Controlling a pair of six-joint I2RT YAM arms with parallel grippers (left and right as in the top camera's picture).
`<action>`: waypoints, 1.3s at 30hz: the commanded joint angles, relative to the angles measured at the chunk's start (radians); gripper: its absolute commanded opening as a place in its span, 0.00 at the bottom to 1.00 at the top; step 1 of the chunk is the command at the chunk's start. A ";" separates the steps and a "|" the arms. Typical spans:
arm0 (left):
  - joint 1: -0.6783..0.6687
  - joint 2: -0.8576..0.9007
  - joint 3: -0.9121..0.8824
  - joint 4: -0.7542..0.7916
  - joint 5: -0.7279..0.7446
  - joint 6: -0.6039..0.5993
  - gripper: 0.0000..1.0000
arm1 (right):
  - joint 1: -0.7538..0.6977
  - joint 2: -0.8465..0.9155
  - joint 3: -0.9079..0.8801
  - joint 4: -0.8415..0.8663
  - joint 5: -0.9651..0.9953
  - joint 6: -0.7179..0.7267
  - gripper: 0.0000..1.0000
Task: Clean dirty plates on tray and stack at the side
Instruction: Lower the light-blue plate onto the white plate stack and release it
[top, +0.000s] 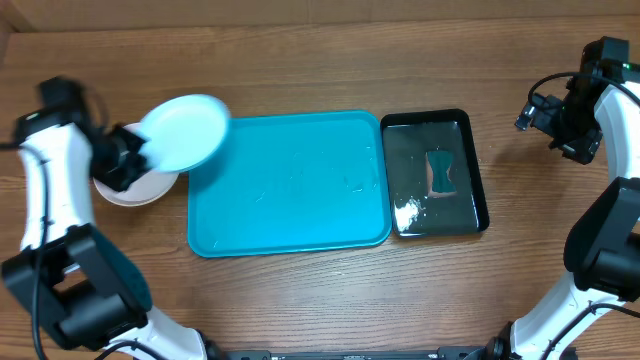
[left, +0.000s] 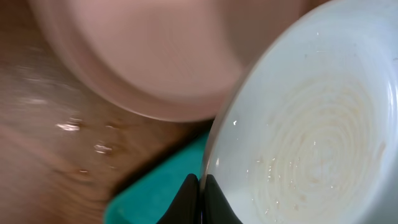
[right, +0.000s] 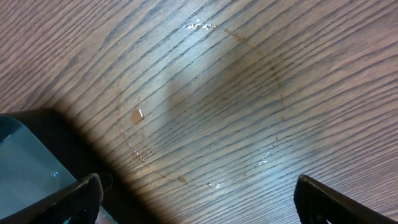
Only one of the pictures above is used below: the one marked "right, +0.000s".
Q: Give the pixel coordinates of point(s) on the black plastic tray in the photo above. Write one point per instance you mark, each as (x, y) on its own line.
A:
(41, 154)

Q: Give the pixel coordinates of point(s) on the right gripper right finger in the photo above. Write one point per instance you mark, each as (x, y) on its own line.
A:
(316, 203)

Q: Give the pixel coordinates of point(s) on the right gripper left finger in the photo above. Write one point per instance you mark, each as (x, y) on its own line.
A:
(78, 203)

